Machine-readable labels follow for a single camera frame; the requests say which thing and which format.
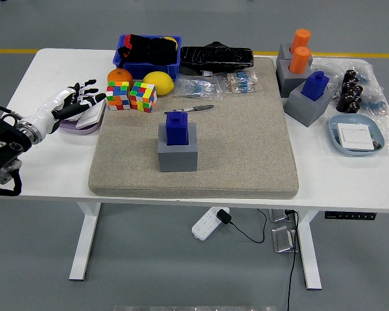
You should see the blue square seal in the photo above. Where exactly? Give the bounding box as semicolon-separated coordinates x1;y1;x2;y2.
165;111;189;146
301;71;329;102

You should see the colourful puzzle cube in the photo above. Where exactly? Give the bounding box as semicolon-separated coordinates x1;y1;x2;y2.
105;80;131;111
128;81;158;113

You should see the bag of taped resistors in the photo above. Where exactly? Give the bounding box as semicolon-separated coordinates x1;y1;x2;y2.
220;71;259;95

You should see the bag of blue resistors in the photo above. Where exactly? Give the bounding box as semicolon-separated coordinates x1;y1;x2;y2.
174;75;222;102

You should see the metal floor socket box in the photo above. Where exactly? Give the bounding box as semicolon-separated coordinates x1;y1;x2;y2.
268;209;296;224
271;225;300;254

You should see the black cloth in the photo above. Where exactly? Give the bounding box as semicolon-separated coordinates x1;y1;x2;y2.
118;33;179;65

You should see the clear plastic bag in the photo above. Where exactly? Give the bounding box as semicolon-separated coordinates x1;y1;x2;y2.
311;57;389;159

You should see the long black cable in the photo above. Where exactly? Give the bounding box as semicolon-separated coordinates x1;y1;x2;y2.
285;210;300;311

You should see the orange cylinder seal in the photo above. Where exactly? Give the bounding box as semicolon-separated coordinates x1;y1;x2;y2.
290;29;312;54
289;46;312;75

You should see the grey seal holder block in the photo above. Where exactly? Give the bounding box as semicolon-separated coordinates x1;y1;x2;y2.
276;59;312;98
276;42;314;62
284;80;334;128
158;121;198;172

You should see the black table control panel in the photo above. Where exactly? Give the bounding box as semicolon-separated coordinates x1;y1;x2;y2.
324;211;377;221

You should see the white power strip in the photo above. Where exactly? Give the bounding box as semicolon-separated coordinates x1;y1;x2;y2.
191;206;230;241

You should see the orange fruit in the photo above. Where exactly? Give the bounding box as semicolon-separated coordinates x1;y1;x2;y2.
107;68;134;90

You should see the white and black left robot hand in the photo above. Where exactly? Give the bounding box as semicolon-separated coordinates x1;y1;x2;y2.
25;78;107;135

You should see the light blue dish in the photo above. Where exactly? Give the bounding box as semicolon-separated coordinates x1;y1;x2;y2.
328;113;386;157

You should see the purple dish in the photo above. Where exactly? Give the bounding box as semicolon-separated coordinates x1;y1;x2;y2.
58;97;105;135

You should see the grey-brown mat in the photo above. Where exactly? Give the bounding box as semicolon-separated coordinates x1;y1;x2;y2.
88;57;300;200

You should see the white table leg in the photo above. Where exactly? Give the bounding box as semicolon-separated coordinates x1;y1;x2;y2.
296;210;322;290
68;201;102;281

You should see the black plastic tray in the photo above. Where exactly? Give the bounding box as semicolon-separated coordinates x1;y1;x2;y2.
180;41;255;74

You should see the yellow lemon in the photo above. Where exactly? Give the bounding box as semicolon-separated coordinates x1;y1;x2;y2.
142;71;175;97

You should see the thin black adapter cable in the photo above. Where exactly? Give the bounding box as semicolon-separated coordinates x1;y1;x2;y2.
228;209;268;244

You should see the white switch panel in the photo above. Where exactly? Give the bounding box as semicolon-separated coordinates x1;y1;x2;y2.
337;126;377;152
74;98;106;130

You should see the blue plastic bin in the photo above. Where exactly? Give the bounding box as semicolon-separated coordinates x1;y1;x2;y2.
112;34;183;81

